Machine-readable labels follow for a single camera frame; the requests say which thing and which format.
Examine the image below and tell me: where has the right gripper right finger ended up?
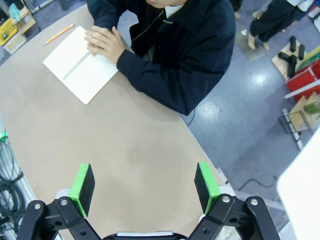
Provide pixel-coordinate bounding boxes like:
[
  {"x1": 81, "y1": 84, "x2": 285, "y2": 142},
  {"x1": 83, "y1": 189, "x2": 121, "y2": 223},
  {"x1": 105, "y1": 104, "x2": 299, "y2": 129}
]
[{"x1": 187, "y1": 161, "x2": 279, "y2": 240}]

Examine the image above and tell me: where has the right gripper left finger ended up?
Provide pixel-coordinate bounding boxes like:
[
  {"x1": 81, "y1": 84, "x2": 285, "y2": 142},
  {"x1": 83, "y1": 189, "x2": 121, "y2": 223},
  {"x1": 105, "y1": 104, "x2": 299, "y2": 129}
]
[{"x1": 16, "y1": 163, "x2": 103, "y2": 240}]

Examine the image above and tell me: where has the white spiral notebook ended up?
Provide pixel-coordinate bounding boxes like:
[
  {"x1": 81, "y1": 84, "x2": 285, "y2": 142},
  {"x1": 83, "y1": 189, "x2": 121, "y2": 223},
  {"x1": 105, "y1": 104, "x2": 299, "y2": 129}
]
[{"x1": 42, "y1": 25, "x2": 119, "y2": 105}]

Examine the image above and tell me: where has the yellow pencil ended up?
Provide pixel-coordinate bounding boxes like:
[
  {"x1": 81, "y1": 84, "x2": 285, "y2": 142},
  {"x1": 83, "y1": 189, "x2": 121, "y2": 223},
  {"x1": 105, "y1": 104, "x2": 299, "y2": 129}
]
[{"x1": 42, "y1": 23, "x2": 75, "y2": 46}]

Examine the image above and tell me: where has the person's right forearm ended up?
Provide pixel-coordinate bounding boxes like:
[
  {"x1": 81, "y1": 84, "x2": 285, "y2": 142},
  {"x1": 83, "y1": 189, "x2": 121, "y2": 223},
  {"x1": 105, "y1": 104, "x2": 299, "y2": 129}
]
[{"x1": 86, "y1": 0, "x2": 131, "y2": 29}]

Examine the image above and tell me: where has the person's left forearm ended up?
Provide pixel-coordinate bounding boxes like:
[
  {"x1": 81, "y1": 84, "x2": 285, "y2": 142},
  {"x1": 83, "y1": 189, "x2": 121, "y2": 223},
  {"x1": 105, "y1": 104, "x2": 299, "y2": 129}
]
[{"x1": 116, "y1": 49, "x2": 191, "y2": 116}]

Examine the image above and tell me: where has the person's left hand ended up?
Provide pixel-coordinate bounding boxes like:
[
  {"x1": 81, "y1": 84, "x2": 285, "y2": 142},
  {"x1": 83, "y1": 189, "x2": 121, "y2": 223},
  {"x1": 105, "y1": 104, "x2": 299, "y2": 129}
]
[{"x1": 84, "y1": 26, "x2": 126, "y2": 65}]

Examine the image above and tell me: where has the person's right hand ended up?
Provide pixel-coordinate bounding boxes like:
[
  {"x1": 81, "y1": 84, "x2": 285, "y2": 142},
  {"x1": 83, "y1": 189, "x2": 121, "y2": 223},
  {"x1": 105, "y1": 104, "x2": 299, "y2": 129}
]
[{"x1": 86, "y1": 25, "x2": 113, "y2": 36}]

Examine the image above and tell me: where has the large white table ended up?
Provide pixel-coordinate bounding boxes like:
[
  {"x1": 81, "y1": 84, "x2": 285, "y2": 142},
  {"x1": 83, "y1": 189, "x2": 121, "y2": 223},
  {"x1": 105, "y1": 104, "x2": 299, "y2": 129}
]
[{"x1": 276, "y1": 129, "x2": 320, "y2": 240}]

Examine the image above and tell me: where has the cardboard box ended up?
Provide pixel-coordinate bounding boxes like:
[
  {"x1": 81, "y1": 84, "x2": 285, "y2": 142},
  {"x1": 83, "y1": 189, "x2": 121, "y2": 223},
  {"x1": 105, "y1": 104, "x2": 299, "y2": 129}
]
[{"x1": 289, "y1": 92, "x2": 320, "y2": 132}]

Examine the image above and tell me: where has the green bottle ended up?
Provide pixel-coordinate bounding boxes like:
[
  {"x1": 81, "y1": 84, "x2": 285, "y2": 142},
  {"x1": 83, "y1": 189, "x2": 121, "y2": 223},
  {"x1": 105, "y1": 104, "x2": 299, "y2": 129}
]
[{"x1": 303, "y1": 101, "x2": 320, "y2": 113}]

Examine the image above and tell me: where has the white bar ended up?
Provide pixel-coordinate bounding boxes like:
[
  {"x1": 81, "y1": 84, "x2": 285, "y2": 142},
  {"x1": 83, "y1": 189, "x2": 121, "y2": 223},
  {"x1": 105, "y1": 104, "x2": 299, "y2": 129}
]
[{"x1": 284, "y1": 79, "x2": 320, "y2": 99}]

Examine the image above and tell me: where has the person in black jacket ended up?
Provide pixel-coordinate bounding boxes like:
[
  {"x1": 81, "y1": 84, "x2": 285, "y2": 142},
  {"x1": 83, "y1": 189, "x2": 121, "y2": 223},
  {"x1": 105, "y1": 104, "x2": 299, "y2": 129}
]
[{"x1": 86, "y1": 0, "x2": 237, "y2": 116}]

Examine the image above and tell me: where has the wooden board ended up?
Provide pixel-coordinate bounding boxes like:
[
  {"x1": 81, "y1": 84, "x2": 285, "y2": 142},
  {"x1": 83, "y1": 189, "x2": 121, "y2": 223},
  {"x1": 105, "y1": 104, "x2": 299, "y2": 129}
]
[{"x1": 271, "y1": 42, "x2": 307, "y2": 81}]

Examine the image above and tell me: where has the grey floor mat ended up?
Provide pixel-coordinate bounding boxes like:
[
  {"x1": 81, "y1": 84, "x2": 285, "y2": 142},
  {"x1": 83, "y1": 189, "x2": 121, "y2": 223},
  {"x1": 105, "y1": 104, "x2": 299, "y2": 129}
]
[{"x1": 234, "y1": 29, "x2": 266, "y2": 62}]

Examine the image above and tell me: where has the red bin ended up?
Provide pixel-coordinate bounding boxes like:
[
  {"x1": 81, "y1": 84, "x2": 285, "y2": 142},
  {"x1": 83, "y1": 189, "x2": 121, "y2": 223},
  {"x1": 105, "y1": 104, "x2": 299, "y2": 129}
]
[{"x1": 286, "y1": 62, "x2": 320, "y2": 102}]

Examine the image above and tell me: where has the white storage box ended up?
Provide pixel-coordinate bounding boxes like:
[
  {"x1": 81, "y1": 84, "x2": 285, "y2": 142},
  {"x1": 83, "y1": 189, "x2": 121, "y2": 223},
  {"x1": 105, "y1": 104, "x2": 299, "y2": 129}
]
[{"x1": 3, "y1": 32, "x2": 27, "y2": 55}]

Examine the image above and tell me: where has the green bin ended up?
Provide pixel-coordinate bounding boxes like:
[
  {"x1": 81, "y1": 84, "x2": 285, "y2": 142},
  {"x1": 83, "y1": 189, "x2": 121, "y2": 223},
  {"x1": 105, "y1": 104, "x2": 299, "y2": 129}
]
[{"x1": 296, "y1": 51, "x2": 320, "y2": 73}]

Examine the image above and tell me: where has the yellow bin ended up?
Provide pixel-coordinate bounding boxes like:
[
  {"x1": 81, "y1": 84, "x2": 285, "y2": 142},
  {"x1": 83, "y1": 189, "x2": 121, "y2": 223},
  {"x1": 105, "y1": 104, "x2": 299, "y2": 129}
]
[{"x1": 306, "y1": 45, "x2": 320, "y2": 60}]

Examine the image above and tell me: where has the wooden box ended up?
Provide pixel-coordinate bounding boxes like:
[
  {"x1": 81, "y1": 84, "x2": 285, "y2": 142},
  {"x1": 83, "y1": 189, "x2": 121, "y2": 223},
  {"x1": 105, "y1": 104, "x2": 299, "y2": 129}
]
[{"x1": 13, "y1": 2, "x2": 37, "y2": 35}]

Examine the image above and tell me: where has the mannequin in black trousers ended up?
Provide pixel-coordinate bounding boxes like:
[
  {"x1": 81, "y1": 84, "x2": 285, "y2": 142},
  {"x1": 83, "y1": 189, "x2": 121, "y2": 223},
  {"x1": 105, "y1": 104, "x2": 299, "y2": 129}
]
[{"x1": 247, "y1": 0, "x2": 313, "y2": 51}]

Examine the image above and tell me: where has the teal cloth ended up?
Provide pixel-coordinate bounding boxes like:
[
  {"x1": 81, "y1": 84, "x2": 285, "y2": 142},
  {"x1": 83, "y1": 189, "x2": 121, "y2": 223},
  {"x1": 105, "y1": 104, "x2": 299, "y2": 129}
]
[{"x1": 8, "y1": 2, "x2": 21, "y2": 22}]

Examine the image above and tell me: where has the black floor cable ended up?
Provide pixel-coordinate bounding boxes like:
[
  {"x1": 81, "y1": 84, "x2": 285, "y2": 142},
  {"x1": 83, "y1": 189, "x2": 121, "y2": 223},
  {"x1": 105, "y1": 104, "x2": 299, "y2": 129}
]
[{"x1": 238, "y1": 174, "x2": 278, "y2": 191}]

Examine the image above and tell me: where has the dark cable bundle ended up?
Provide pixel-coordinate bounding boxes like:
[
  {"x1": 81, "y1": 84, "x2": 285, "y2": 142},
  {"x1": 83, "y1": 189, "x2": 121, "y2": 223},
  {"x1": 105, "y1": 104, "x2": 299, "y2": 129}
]
[{"x1": 0, "y1": 134, "x2": 28, "y2": 231}]

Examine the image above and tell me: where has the black wire rack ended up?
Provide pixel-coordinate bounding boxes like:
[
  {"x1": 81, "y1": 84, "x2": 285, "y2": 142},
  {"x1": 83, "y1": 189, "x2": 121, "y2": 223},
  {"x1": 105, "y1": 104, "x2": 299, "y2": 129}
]
[{"x1": 278, "y1": 107, "x2": 313, "y2": 151}]

